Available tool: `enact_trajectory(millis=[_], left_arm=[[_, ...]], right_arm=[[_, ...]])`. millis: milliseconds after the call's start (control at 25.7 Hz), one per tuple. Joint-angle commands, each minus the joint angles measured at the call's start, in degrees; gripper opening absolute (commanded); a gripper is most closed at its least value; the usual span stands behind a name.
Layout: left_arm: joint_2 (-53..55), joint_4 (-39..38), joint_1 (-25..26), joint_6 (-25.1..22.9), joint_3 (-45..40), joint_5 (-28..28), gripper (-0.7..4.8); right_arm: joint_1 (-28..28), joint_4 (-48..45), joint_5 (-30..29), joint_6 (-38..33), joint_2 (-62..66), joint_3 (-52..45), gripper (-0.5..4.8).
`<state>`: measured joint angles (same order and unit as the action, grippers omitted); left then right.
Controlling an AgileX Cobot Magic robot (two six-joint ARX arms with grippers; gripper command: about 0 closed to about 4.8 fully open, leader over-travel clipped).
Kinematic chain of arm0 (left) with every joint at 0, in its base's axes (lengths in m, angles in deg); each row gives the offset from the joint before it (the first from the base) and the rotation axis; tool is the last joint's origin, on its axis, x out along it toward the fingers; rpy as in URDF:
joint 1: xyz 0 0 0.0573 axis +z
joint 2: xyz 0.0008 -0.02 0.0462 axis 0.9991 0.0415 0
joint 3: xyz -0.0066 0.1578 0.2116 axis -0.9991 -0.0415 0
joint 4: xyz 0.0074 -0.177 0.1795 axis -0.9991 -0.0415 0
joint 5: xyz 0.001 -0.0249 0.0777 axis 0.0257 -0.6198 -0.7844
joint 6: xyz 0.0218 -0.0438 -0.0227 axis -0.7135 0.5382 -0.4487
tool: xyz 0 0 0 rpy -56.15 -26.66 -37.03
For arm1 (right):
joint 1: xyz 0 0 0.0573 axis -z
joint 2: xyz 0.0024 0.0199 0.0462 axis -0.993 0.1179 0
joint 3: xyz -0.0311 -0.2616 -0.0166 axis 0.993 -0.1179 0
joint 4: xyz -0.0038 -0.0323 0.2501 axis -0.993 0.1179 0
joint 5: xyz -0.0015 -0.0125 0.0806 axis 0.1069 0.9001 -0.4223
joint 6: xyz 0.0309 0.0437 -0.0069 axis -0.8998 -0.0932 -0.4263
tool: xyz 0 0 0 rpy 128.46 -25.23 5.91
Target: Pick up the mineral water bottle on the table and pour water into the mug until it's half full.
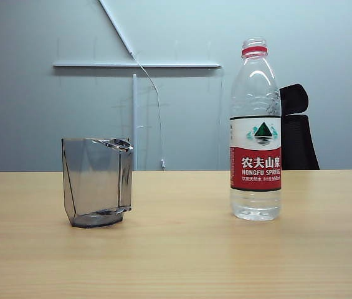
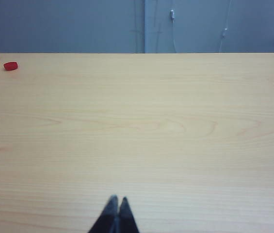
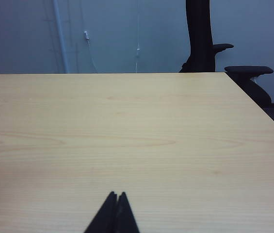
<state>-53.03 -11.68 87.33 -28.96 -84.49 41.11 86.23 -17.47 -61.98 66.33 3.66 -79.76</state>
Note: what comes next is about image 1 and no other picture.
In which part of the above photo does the clear Nongfu Spring water bottle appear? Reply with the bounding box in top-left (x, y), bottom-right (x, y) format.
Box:
top-left (229, 37), bottom-right (283, 221)

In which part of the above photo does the grey transparent faceted cup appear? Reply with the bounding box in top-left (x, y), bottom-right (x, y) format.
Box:
top-left (61, 136), bottom-right (134, 229)

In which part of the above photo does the black mesh office chair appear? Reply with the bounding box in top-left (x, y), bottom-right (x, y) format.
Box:
top-left (278, 83), bottom-right (321, 171)

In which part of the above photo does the white vertical wall cable trunking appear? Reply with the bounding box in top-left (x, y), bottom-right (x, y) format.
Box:
top-left (131, 73), bottom-right (139, 171)

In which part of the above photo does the white horizontal wall cable trunking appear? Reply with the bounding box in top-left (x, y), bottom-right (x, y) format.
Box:
top-left (52, 61), bottom-right (223, 70)

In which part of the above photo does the white diagonal wall cable trunking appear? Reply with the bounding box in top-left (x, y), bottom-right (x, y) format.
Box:
top-left (97, 0), bottom-right (136, 59)

